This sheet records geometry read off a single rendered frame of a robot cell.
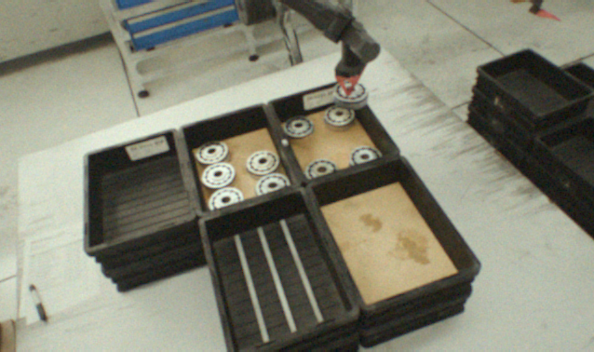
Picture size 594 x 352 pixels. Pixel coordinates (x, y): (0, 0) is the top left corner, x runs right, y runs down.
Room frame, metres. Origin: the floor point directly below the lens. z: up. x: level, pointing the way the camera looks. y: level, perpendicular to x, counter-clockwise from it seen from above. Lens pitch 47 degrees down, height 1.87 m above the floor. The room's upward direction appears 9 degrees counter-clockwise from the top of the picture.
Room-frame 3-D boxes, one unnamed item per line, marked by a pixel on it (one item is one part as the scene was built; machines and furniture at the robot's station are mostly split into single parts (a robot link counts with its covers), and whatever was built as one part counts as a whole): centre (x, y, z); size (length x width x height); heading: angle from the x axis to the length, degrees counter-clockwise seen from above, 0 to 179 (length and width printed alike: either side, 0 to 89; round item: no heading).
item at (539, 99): (1.52, -1.07, 0.37); 0.40 x 0.30 x 0.45; 17
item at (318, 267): (0.60, 0.09, 0.87); 0.40 x 0.30 x 0.11; 12
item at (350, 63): (1.07, -0.20, 1.16); 0.10 x 0.07 x 0.07; 148
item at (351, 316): (0.60, 0.09, 0.92); 0.40 x 0.30 x 0.02; 12
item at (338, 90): (1.07, -0.19, 1.04); 0.10 x 0.10 x 0.01
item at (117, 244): (0.93, 0.47, 0.92); 0.40 x 0.30 x 0.02; 12
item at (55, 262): (0.85, 0.78, 0.70); 0.33 x 0.23 x 0.01; 17
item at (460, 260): (0.66, -0.20, 0.87); 0.40 x 0.30 x 0.11; 12
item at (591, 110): (1.64, -1.46, 0.26); 0.40 x 0.30 x 0.23; 17
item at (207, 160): (1.09, 0.26, 0.86); 0.10 x 0.10 x 0.01
